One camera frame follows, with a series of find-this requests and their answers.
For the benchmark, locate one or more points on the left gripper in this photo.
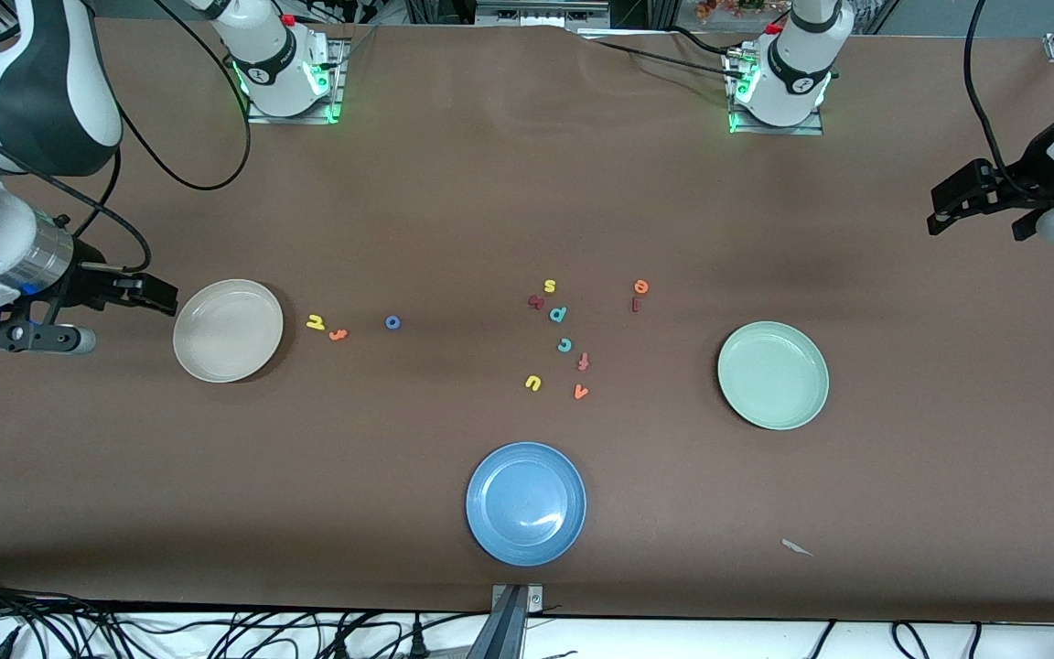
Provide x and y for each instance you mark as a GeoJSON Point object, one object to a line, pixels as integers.
{"type": "Point", "coordinates": [1027, 180]}

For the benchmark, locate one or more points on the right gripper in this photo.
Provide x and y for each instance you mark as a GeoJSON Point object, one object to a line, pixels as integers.
{"type": "Point", "coordinates": [91, 283]}

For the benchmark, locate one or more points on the yellow foam letter h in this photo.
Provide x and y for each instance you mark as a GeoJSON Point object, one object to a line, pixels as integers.
{"type": "Point", "coordinates": [315, 322]}

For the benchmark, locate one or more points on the beige brown plate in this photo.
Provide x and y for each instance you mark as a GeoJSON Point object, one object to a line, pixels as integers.
{"type": "Point", "coordinates": [228, 330]}

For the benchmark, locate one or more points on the pale green plate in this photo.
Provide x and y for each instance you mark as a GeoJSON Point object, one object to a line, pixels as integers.
{"type": "Point", "coordinates": [773, 375]}

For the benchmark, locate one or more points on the orange flower decoration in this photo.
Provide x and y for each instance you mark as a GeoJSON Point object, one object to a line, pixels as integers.
{"type": "Point", "coordinates": [719, 9]}

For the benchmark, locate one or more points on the brown table cover mat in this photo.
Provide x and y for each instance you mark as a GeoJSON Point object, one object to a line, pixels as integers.
{"type": "Point", "coordinates": [490, 183]}

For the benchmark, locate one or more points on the white paper scrap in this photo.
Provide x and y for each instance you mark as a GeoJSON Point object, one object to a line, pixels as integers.
{"type": "Point", "coordinates": [797, 547]}

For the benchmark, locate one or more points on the yellow foam letter u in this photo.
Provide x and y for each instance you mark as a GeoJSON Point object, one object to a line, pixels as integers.
{"type": "Point", "coordinates": [529, 385]}

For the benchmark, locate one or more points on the teal foam letter p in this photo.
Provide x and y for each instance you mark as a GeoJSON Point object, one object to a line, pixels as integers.
{"type": "Point", "coordinates": [561, 314]}

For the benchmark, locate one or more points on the blue plate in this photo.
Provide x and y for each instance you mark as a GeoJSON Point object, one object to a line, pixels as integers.
{"type": "Point", "coordinates": [526, 503]}

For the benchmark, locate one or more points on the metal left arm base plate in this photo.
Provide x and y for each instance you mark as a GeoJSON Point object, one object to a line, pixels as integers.
{"type": "Point", "coordinates": [779, 131]}

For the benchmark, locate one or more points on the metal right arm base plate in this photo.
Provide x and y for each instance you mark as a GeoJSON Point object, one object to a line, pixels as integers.
{"type": "Point", "coordinates": [294, 119]}

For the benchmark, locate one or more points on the grey metal rail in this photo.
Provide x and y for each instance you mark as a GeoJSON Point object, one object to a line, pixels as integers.
{"type": "Point", "coordinates": [536, 14]}

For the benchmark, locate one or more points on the grey metal table bracket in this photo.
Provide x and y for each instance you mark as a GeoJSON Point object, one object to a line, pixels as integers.
{"type": "Point", "coordinates": [501, 641]}

